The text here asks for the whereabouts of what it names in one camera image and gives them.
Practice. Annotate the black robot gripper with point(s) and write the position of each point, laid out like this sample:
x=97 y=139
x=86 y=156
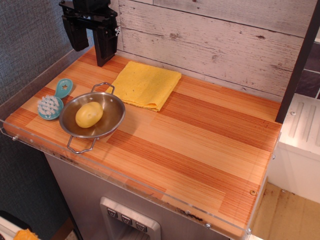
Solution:
x=91 y=13

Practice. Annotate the yellow towel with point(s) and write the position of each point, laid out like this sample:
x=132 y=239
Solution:
x=144 y=86

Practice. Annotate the yellow potato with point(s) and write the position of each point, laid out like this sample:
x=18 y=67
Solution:
x=89 y=114

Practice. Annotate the teal dish brush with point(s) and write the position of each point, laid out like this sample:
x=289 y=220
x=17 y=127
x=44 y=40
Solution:
x=50 y=106

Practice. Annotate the silver dispenser panel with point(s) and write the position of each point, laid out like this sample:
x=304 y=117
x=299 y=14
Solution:
x=124 y=223

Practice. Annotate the yellow object bottom left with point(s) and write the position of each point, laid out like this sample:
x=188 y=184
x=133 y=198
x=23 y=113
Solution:
x=25 y=234

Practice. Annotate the white toy sink unit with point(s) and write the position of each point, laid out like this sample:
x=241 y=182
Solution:
x=295 y=164

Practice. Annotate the steel bowl with handles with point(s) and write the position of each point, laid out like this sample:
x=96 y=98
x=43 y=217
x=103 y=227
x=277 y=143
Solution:
x=113 y=113

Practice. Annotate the dark post right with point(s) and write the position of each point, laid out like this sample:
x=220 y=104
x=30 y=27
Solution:
x=302 y=58

